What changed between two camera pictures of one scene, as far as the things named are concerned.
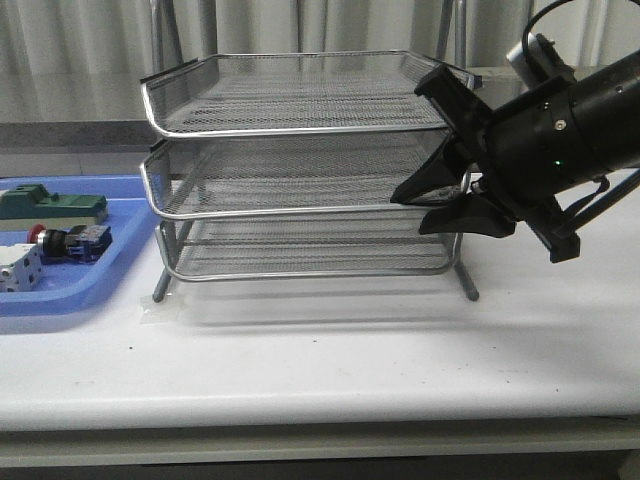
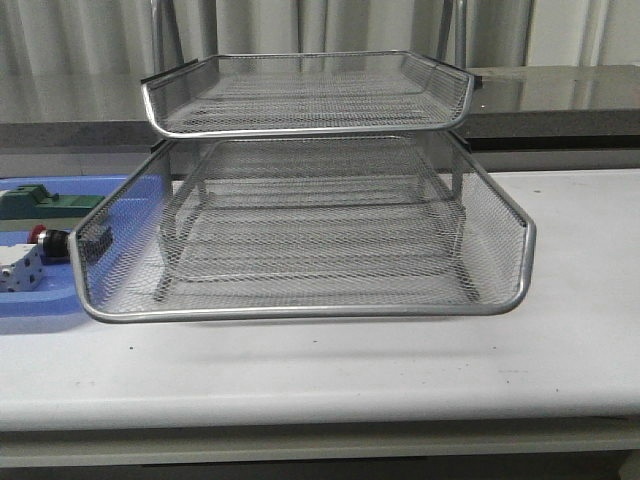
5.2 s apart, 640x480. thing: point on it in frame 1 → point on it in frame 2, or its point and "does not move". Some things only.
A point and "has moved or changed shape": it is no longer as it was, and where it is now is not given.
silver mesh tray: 320,174 has moved or changed shape
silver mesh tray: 291,93 does not move
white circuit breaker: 20,267 does not move
